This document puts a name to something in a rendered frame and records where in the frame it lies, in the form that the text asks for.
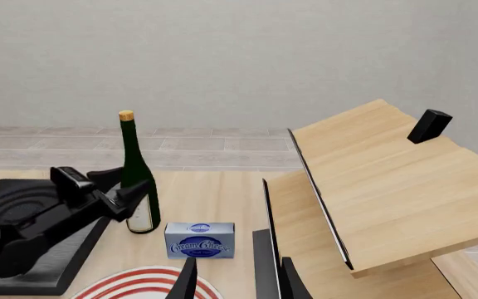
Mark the dark green wine bottle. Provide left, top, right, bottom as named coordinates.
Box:
left=118, top=110, right=162, bottom=235

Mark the pale wooden wavy rack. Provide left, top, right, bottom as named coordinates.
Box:
left=251, top=98, right=478, bottom=299

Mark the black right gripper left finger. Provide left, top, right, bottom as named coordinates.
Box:
left=168, top=257, right=199, bottom=299

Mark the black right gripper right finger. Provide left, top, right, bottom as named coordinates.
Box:
left=280, top=257, right=314, bottom=299

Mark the white plate with red rings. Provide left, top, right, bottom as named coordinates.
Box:
left=71, top=264, right=223, bottom=299

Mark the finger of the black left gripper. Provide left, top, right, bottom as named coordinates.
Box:
left=86, top=166, right=125, bottom=193
left=115, top=179, right=151, bottom=216

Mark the flat black stove plate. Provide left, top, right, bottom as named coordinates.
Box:
left=0, top=179, right=112, bottom=297

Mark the small black block peg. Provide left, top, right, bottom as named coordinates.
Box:
left=407, top=108, right=454, bottom=145

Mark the blue cream cheese box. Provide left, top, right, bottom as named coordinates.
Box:
left=163, top=222, right=236, bottom=260

